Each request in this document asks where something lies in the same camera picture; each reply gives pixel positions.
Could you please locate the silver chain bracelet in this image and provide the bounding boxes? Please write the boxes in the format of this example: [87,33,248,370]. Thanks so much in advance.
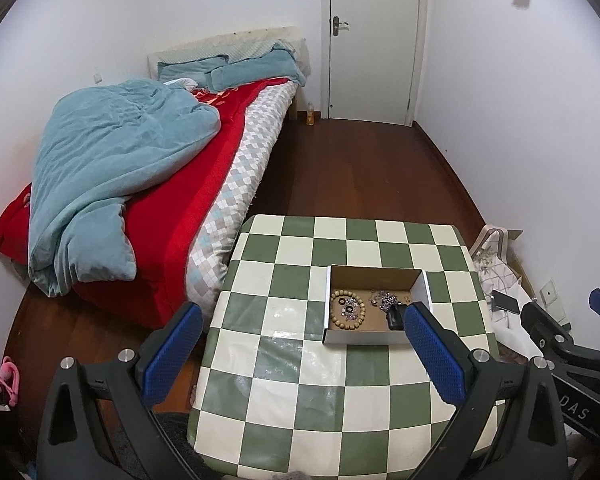
[367,289,407,312]

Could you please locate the wooden bead bracelet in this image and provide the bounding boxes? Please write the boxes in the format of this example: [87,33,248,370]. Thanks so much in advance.
[329,288,367,331]

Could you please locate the dark fluffy rug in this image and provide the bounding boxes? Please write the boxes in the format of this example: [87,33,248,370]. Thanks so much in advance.
[111,411,211,480]

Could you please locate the green white checkered table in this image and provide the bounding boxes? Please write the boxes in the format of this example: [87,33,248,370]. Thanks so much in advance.
[186,214,504,479]

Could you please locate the rumpled blue pillow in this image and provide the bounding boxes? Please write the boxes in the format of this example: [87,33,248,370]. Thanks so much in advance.
[210,42,307,92]

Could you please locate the flat blue pillow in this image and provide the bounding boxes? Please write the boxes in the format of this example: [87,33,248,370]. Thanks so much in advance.
[157,54,231,84]

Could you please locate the white door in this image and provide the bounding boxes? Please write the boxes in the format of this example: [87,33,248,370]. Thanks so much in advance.
[321,0,429,126]

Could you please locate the white cardboard box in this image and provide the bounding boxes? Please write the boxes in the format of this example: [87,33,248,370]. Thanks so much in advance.
[322,264,434,346]

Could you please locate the pink shoe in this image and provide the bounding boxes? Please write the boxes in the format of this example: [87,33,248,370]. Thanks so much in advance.
[0,356,22,409]

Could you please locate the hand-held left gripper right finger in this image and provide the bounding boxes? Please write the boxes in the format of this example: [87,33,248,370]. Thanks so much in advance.
[395,301,569,480]

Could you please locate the bed with red sheet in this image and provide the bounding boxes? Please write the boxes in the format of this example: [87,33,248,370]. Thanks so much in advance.
[0,80,299,332]

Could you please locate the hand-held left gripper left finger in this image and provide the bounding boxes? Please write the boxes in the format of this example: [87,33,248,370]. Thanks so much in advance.
[37,301,216,480]

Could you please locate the beige headboard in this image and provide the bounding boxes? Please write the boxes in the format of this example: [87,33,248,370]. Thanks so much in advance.
[147,25,312,121]

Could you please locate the checked mattress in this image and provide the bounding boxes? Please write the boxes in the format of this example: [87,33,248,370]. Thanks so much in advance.
[187,82,300,319]

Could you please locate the blue duvet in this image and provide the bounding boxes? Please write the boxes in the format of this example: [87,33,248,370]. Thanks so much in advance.
[27,78,222,297]

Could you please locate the white patterned bag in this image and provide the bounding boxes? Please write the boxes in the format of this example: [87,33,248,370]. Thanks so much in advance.
[469,226,548,358]

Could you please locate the black smartphone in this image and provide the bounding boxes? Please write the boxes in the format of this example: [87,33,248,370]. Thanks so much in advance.
[490,290,521,315]

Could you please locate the black smart band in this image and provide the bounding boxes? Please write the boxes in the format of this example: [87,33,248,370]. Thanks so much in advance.
[385,304,410,331]

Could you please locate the grey wall socket plate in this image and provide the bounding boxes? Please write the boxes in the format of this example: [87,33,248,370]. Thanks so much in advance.
[538,280,567,322]

